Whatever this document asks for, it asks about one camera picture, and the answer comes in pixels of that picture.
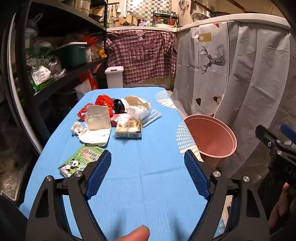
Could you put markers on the black wok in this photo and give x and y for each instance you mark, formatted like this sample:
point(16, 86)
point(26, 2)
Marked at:
point(219, 14)

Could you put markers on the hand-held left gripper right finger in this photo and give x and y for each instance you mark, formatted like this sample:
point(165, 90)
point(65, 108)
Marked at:
point(196, 175)

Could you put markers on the white kitchen counter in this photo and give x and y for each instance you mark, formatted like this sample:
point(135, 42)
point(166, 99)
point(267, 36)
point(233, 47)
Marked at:
point(254, 19)

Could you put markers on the white plastic bag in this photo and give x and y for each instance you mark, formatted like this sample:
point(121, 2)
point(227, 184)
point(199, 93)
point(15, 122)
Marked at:
point(34, 25)
point(138, 112)

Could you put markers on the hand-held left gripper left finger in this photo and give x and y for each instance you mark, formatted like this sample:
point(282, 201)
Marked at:
point(99, 172)

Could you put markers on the orange and white sack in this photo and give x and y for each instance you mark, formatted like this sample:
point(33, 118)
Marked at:
point(86, 84)

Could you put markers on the metal faucet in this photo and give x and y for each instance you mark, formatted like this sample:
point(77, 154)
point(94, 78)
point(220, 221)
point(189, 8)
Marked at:
point(129, 12)

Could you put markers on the white tissue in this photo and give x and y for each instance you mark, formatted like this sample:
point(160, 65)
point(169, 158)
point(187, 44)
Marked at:
point(76, 127)

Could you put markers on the grey cloth curtain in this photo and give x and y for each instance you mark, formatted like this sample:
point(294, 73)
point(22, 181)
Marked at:
point(254, 81)

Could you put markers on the deer print curtain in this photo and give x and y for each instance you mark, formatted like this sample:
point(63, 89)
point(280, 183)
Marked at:
point(208, 76)

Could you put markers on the red snack bag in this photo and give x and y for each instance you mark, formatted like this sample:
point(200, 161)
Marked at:
point(90, 40)

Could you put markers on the tan paper bag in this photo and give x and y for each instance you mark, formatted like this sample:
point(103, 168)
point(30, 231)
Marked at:
point(136, 100)

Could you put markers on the green storage box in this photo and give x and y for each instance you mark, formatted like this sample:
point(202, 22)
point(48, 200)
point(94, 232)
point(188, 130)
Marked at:
point(71, 55)

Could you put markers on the white pedal bin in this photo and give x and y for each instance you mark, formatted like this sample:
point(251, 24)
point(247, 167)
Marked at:
point(114, 78)

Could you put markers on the green panda packet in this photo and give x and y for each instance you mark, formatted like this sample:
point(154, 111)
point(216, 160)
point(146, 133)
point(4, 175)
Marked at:
point(78, 160)

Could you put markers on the black spice rack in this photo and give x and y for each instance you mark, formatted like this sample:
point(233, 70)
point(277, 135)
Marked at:
point(165, 19)

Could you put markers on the red and white carton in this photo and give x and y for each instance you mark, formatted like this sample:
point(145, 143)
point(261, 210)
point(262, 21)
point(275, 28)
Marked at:
point(113, 122)

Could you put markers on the black shelf rack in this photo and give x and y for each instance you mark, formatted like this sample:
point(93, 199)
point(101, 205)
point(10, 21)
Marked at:
point(69, 71)

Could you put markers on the pink plastic basin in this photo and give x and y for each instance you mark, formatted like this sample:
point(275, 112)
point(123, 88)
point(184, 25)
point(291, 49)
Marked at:
point(208, 136)

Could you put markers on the cream paper bag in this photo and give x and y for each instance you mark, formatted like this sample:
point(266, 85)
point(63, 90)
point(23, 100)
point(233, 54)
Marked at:
point(97, 118)

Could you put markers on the green printed food bag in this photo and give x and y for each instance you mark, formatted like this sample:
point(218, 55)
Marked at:
point(39, 55)

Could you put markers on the person's right hand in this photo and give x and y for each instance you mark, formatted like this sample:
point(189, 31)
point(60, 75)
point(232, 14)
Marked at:
point(281, 204)

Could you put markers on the stainless steel pot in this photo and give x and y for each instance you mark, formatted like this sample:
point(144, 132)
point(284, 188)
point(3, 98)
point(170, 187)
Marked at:
point(78, 7)

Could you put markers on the pink figurine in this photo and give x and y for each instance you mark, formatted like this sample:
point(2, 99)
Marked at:
point(140, 22)

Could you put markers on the beige tissue pack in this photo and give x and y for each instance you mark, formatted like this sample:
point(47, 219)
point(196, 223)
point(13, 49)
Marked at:
point(128, 129)

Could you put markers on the red plaid shirt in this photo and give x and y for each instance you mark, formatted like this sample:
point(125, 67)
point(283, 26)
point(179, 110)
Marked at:
point(141, 58)

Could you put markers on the person's left hand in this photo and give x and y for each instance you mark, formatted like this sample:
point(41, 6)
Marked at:
point(131, 235)

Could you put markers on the green and white food packet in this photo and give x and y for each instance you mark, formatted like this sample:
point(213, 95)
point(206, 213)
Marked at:
point(40, 77)

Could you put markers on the clear bag of dried food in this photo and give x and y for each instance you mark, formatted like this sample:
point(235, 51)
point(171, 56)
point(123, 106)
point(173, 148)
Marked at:
point(56, 67)

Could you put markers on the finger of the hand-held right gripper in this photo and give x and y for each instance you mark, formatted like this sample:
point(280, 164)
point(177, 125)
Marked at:
point(266, 135)
point(289, 131)

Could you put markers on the blue printed tablecloth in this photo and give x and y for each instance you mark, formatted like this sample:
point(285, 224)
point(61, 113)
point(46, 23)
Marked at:
point(143, 166)

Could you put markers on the metal strainer bowl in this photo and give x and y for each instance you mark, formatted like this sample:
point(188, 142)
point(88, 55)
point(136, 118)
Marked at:
point(200, 17)

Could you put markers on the red plastic bag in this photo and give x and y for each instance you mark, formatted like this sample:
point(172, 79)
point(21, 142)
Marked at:
point(104, 100)

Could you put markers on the clear striped plastic sleeve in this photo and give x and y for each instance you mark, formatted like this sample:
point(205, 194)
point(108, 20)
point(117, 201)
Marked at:
point(152, 117)

